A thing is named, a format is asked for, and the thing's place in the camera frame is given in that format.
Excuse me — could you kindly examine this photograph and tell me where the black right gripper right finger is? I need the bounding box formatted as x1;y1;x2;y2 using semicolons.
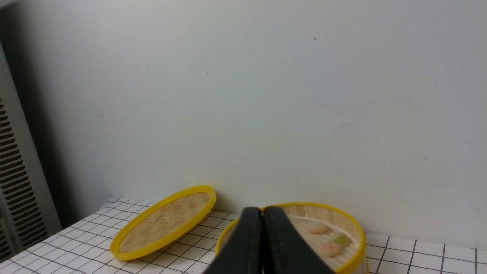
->
263;207;334;274

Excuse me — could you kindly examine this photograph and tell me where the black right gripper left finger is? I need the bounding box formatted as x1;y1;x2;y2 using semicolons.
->
204;207;263;274

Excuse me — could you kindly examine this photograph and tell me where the grey vented appliance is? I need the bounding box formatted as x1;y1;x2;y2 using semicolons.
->
0;50;62;262

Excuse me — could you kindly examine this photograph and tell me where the pink dumpling steamer back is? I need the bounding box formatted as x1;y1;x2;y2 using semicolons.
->
307;222;330;234

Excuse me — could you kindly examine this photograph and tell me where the bamboo steamer basket yellow rim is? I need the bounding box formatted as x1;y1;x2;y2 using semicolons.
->
215;202;369;274

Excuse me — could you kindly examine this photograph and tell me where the pink dumpling steamer right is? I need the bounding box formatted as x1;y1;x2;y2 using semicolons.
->
318;242;342;257

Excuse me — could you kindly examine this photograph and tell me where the green dumpling steamer back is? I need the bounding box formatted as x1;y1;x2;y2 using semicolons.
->
331;233;351;247

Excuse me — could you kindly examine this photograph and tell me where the bamboo steamer lid yellow rim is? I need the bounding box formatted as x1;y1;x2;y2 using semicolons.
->
110;185;217;261

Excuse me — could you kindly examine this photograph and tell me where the pink dumpling steamer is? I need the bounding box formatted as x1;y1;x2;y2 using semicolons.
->
307;222;330;234
318;242;342;257

